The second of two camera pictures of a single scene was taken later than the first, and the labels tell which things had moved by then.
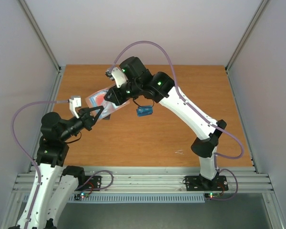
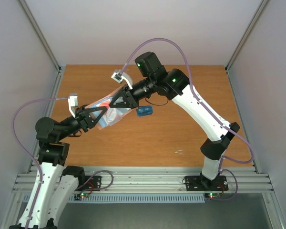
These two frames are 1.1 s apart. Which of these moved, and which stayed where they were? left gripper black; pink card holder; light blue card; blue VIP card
Moved: pink card holder
Stayed: blue VIP card; left gripper black; light blue card
